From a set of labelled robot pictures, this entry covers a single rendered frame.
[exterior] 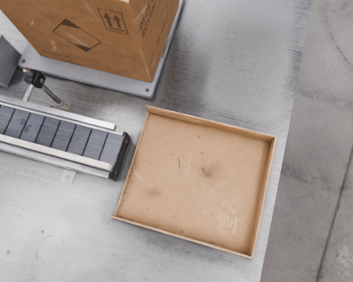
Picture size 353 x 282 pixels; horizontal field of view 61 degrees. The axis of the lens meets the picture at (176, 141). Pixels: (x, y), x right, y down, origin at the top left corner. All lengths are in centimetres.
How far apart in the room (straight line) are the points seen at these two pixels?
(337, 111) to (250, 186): 116
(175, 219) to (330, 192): 110
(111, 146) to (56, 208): 19
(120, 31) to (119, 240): 43
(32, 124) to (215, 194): 44
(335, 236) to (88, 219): 122
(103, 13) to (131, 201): 38
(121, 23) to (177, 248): 46
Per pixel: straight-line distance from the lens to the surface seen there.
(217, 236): 67
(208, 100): 74
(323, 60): 190
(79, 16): 61
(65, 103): 80
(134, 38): 60
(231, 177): 68
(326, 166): 167
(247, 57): 80
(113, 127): 59
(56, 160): 70
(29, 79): 69
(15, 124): 77
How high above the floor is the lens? 150
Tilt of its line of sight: 73 degrees down
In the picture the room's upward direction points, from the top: 11 degrees counter-clockwise
